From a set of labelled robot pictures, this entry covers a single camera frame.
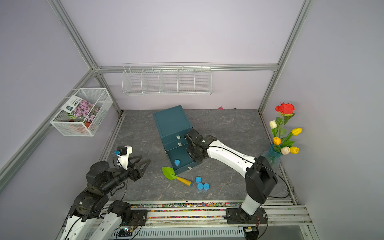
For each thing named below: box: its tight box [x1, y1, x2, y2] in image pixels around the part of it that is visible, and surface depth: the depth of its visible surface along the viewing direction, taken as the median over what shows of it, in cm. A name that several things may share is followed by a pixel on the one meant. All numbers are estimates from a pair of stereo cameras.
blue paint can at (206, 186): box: [203, 183, 211, 191], surface depth 82 cm
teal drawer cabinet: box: [153, 105, 198, 166], surface depth 88 cm
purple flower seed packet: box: [61, 95, 100, 123], surface depth 75 cm
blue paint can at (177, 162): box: [174, 159, 181, 167], surface depth 91 cm
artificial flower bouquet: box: [269, 102, 303, 155], surface depth 74 cm
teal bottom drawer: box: [165, 143, 200, 175], surface depth 91 cm
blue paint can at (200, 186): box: [197, 182, 204, 191], surface depth 82 cm
